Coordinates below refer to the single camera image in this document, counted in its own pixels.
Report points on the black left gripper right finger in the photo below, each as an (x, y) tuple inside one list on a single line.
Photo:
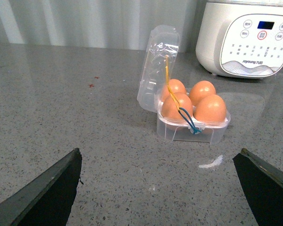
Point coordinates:
[(262, 184)]

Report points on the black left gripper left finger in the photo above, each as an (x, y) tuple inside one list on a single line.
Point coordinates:
[(48, 199)]

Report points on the brown egg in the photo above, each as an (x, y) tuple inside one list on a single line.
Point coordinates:
[(201, 90), (211, 109), (169, 109), (175, 85)]

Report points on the clear plastic egg box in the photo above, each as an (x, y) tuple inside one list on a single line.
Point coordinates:
[(164, 40)]

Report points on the blue rubber band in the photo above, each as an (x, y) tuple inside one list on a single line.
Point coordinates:
[(187, 117)]

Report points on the white Joyoung cooker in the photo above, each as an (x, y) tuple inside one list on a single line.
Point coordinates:
[(241, 38)]

